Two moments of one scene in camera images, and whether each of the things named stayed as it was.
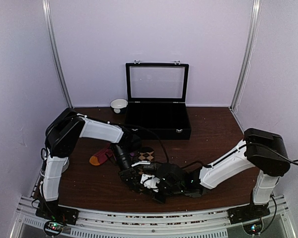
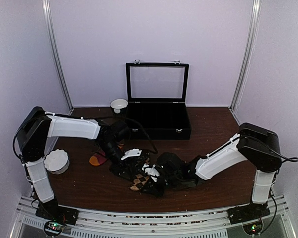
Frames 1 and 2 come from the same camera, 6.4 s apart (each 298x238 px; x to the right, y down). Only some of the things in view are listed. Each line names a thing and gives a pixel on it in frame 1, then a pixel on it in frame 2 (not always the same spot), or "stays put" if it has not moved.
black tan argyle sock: [146, 153] to [142, 182]
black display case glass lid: [156, 82] stays put
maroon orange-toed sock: [101, 156] stays put
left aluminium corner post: [51, 38] stays put
